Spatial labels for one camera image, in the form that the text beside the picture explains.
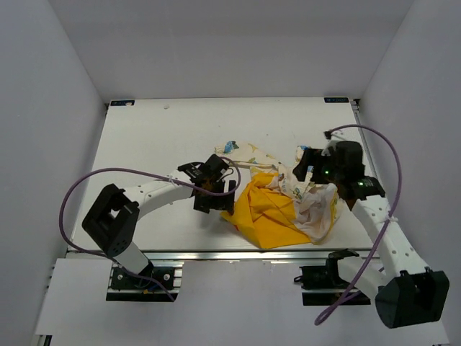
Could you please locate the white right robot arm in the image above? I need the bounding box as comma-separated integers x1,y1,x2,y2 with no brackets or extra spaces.
293,141,449,329

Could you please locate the yellow dinosaur print kids jacket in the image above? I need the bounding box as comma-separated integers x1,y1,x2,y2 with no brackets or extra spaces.
215,141,344,249

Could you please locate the dark blue corner label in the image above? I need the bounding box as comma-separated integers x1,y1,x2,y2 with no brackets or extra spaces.
323,97,349,103
109,99,135,107

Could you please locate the dark blue corner label right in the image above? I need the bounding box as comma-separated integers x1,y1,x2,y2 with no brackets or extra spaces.
323,97,349,103

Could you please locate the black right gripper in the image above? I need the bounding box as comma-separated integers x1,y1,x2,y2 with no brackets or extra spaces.
292,148,343,185

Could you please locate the dark blue corner label left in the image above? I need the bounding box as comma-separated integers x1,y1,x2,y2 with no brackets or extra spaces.
109,99,135,107

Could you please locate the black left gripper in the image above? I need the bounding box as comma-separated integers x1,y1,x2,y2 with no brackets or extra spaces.
194,179,236,214

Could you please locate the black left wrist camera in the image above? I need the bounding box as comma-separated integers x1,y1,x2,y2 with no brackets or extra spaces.
177,154,229,183

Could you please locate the aluminium right side rail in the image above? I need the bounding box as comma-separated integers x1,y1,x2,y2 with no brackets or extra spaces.
350,99,362,128

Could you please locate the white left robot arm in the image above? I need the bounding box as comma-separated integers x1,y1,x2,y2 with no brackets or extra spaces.
82,169,237,288

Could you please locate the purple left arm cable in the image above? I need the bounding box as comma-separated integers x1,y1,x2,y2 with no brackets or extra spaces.
58,156,242,302

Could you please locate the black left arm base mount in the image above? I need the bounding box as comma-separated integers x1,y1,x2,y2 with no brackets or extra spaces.
106,261,184,303

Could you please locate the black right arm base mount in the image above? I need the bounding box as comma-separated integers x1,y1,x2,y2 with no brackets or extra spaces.
293,249,359,306

